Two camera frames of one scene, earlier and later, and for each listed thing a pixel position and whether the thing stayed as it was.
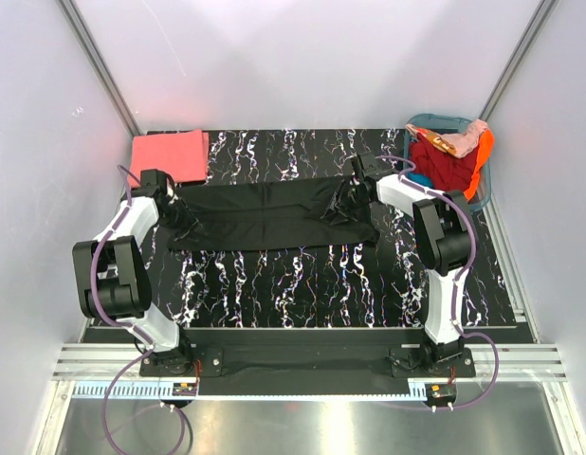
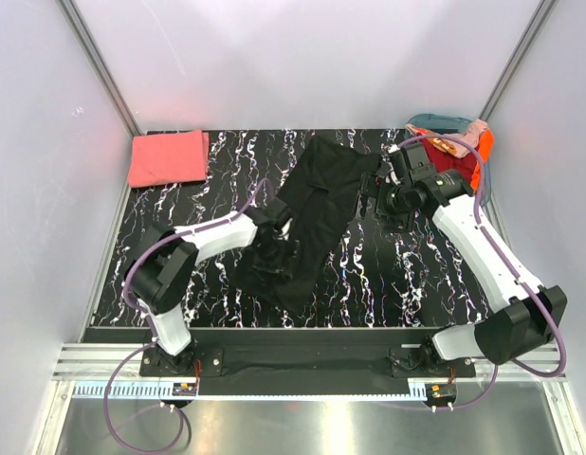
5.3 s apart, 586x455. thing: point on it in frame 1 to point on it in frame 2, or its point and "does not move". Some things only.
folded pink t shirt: [185, 155] does not move
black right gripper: [302, 372] does not move
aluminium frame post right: [542, 12] does not move
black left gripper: [190, 221] to [282, 263]
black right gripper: [346, 210] to [375, 187]
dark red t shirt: [448, 172] does not move
